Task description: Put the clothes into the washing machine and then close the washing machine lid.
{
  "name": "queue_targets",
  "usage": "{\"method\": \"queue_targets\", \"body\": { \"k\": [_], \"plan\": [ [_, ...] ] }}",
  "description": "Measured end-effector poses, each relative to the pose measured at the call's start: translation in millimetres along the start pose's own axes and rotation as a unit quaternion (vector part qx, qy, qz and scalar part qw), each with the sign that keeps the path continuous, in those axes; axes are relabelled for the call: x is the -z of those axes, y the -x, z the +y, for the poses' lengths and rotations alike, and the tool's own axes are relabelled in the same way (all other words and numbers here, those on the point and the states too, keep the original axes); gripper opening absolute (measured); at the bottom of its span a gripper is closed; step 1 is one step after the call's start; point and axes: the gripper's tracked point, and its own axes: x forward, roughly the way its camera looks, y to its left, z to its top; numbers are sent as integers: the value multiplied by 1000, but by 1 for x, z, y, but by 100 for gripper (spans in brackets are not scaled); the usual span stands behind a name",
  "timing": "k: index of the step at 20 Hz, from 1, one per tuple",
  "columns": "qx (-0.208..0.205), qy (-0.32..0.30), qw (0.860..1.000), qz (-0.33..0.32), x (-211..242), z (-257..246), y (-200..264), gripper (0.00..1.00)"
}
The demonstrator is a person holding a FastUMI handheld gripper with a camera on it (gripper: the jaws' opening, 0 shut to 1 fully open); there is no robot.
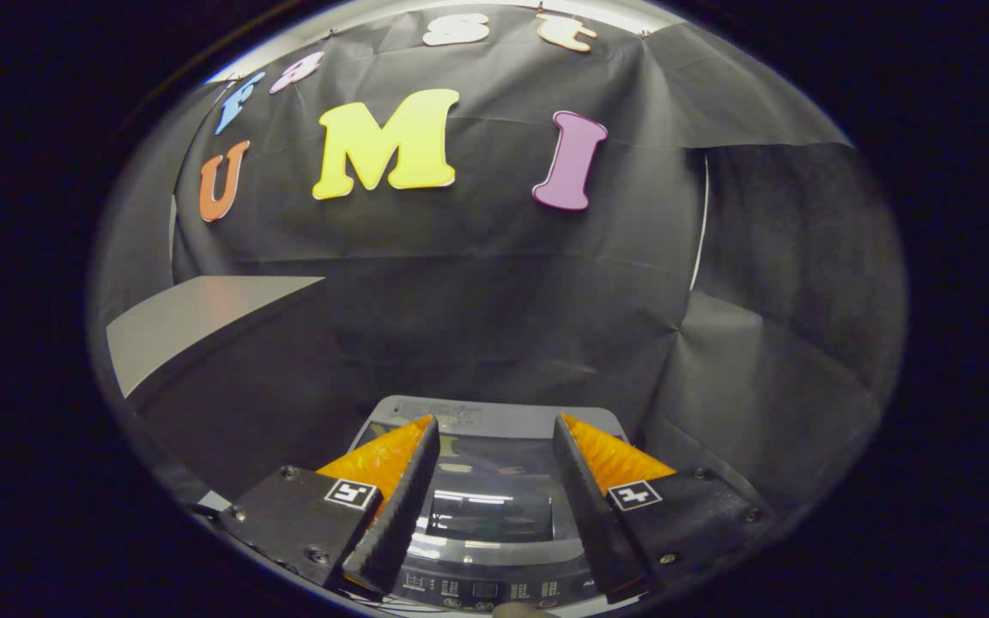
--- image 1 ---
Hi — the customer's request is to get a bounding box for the dark glass washing machine lid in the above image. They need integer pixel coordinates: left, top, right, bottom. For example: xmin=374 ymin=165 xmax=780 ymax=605
xmin=355 ymin=397 xmax=628 ymax=559

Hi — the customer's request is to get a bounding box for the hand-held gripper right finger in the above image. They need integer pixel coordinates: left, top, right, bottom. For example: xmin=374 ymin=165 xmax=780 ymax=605
xmin=553 ymin=413 xmax=777 ymax=602

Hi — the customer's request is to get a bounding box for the grey washing machine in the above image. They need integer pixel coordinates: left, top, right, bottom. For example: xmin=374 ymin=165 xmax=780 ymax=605
xmin=349 ymin=395 xmax=646 ymax=615

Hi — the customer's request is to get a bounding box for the grey cabinet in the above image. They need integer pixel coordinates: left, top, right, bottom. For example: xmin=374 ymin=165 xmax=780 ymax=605
xmin=106 ymin=275 xmax=328 ymax=404

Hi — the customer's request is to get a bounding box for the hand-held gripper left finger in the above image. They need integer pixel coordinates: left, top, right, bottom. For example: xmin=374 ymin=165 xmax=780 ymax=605
xmin=218 ymin=415 xmax=441 ymax=597

